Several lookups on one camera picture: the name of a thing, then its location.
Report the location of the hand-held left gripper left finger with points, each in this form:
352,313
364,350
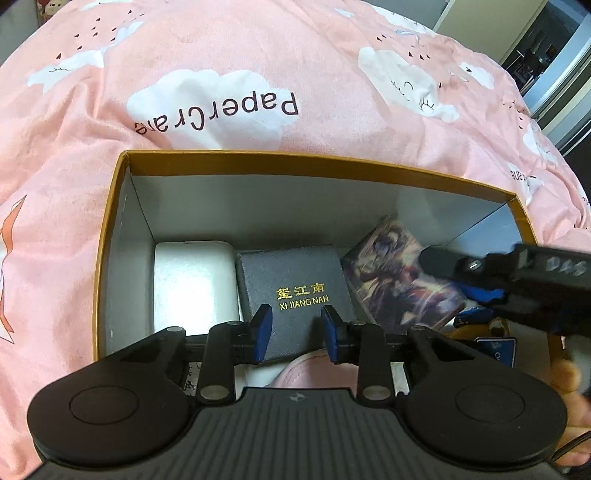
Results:
262,333

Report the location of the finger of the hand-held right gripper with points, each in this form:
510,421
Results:
475,318
438,262

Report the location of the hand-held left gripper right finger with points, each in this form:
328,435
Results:
330,334

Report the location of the orange plush toy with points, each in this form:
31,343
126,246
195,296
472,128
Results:
480,333

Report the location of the pink pouch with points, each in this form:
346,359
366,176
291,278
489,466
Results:
309,369

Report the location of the printed picture box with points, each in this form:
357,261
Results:
392,277

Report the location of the grey jewelry box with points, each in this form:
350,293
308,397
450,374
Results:
295,272

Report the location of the yellow cardboard box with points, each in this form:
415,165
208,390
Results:
323,207

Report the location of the person's right hand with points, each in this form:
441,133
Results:
577,406

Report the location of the white box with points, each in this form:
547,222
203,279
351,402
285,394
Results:
194,286

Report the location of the pink printed blanket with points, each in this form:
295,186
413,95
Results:
231,55

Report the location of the pile of stuffed toys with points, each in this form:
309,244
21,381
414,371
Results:
60,7

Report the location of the grey door frame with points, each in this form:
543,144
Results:
563,106

